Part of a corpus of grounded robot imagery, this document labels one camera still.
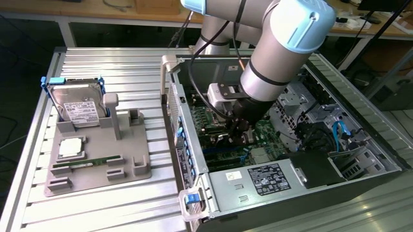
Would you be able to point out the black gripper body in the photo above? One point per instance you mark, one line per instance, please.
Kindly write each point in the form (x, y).
(252, 111)

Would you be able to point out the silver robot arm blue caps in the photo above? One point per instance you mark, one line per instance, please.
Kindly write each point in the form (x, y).
(283, 36)

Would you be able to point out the black RAM stick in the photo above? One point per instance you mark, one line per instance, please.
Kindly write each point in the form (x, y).
(212, 133)

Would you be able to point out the green motherboard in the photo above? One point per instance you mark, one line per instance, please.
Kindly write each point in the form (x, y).
(270, 136)

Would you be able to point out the silver chipset heatsink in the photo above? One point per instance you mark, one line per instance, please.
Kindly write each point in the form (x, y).
(262, 154)

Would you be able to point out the blue slot cover latch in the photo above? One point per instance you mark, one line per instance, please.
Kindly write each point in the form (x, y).
(191, 162)
(180, 131)
(189, 152)
(193, 172)
(187, 143)

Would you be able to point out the grey metal drive cage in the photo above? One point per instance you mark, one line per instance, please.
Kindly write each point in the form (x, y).
(308, 113)

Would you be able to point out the grey power supply unit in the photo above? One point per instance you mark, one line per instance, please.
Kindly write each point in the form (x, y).
(231, 191)

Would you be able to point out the black plastic shroud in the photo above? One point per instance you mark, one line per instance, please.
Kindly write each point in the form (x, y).
(315, 169)

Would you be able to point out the blue case latch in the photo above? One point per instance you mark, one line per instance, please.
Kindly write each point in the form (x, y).
(192, 198)

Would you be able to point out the grey corner fixture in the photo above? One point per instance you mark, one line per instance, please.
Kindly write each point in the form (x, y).
(168, 61)
(192, 215)

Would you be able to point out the open black PC case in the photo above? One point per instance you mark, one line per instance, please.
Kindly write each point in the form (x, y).
(283, 217)

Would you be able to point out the grey metal disk bay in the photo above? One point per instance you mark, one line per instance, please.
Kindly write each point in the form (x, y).
(354, 166)

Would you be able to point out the grey parts rack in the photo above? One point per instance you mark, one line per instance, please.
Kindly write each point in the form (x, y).
(96, 135)

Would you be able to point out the dark computer tower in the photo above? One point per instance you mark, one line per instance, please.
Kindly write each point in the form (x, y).
(397, 96)

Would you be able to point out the wooden desk white legs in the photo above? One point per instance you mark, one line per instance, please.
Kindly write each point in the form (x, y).
(354, 32)
(96, 12)

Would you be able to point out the grey diagonal metal bar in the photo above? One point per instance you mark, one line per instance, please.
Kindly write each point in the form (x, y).
(394, 70)

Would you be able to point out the green RAM stick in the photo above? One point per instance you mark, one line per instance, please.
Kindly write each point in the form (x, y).
(87, 163)

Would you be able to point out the hard disk in blue caddy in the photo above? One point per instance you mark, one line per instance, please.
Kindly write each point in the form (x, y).
(77, 104)

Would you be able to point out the silver CPU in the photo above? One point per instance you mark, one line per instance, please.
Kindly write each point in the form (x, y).
(70, 147)

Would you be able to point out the thin black rod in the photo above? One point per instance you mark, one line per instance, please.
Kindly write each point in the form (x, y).
(387, 20)

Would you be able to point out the black monitor with stand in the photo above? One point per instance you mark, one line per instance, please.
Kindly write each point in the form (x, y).
(386, 3)

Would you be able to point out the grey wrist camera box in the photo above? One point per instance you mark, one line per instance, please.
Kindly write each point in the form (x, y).
(215, 96)

